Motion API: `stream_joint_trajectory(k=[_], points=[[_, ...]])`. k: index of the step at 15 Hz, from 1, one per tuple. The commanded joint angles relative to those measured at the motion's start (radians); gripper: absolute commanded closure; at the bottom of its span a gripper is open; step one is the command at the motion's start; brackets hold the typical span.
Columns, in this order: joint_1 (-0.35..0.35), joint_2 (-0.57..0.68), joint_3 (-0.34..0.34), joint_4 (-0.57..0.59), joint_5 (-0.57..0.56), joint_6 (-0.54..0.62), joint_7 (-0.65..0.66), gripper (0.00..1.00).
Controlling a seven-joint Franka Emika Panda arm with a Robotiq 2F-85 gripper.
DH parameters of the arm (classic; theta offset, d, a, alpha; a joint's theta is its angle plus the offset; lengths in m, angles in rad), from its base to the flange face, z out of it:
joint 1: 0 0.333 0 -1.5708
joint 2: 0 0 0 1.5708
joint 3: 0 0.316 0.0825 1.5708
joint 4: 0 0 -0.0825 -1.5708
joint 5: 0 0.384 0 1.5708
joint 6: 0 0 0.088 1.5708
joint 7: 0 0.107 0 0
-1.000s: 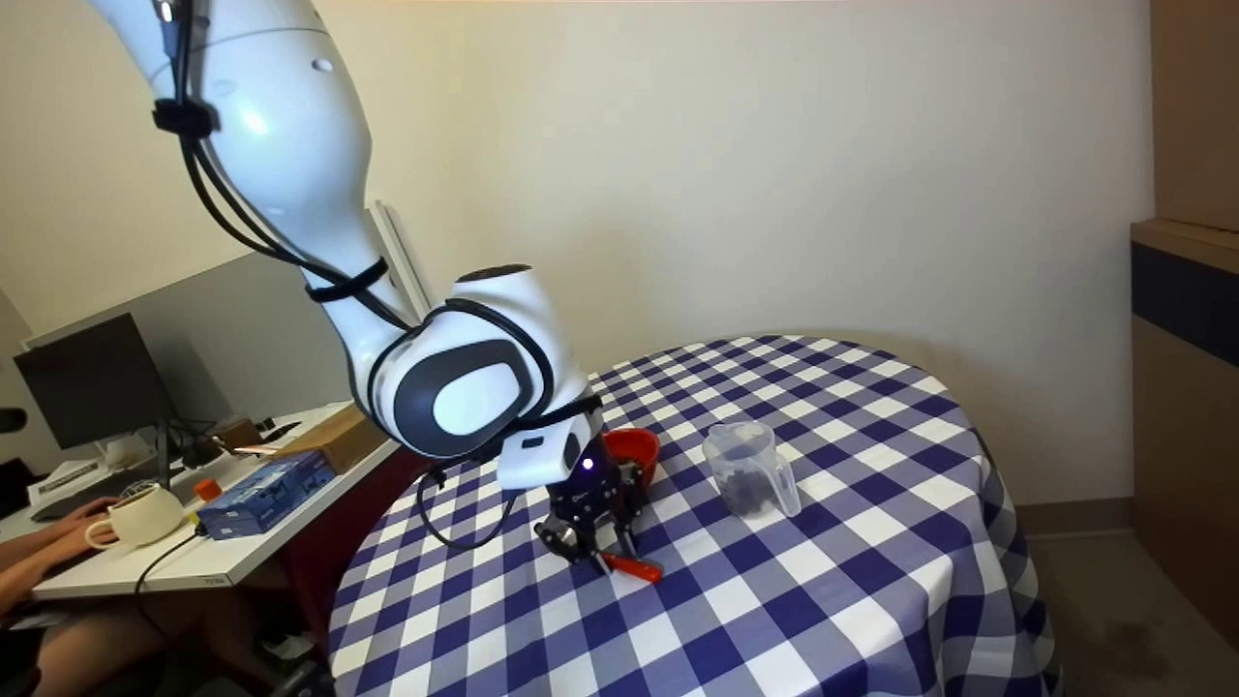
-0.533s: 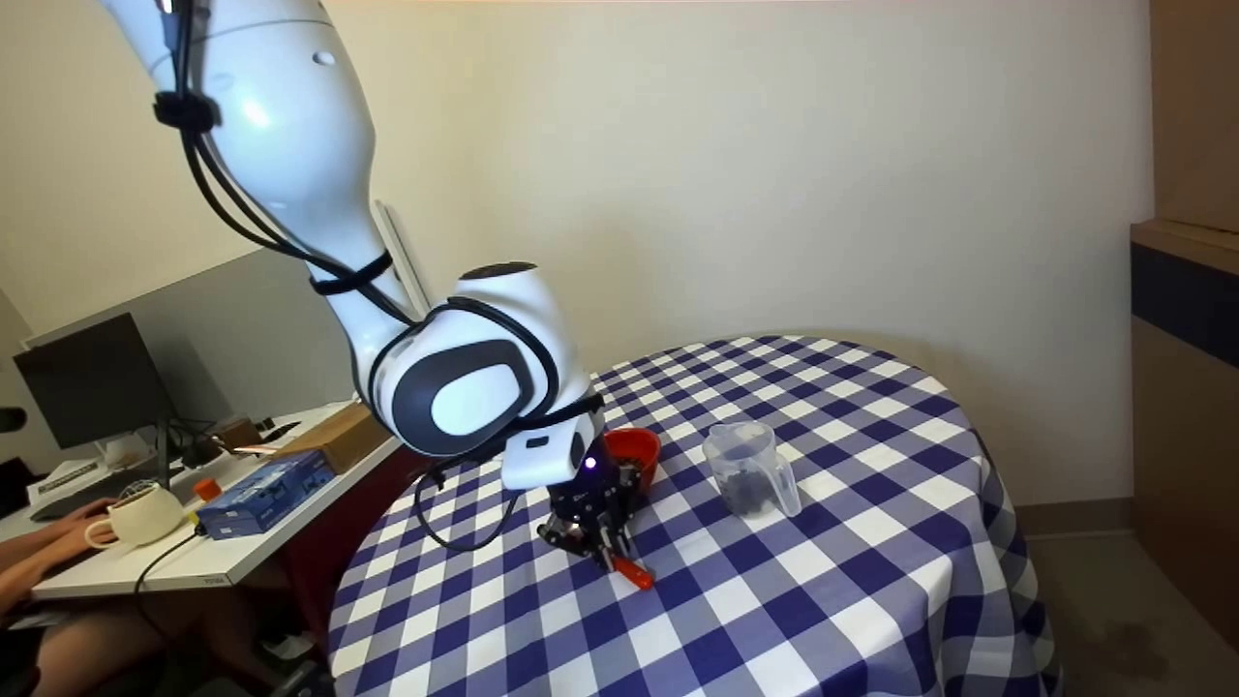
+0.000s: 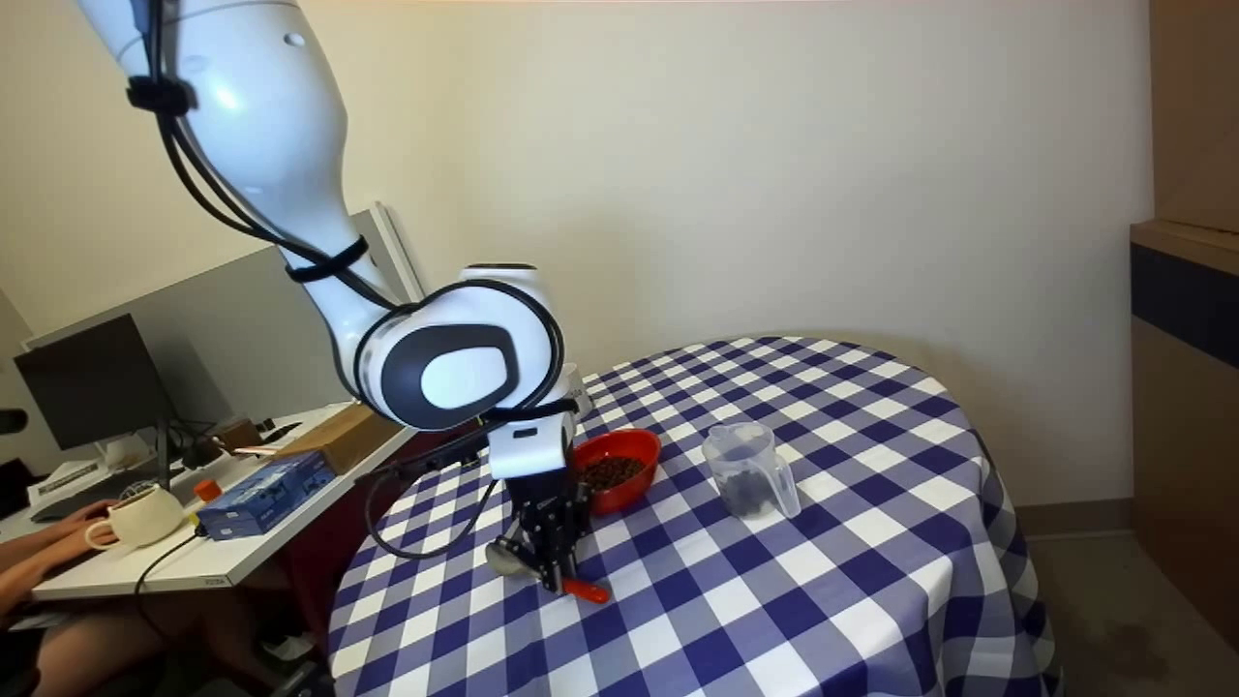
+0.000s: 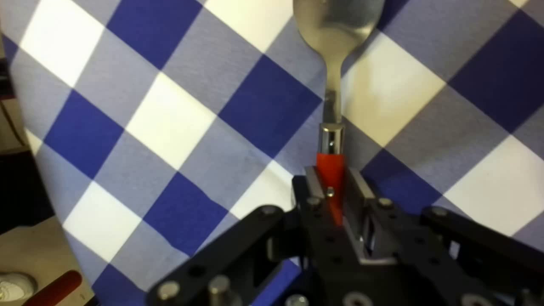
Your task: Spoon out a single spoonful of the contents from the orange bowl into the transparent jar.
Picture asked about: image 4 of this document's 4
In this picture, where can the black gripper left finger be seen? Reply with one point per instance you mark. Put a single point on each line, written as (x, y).
(316, 243)

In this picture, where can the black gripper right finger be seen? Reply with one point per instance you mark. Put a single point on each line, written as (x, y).
(452, 243)

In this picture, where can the blue white checkered tablecloth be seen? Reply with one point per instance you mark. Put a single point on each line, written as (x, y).
(170, 119)

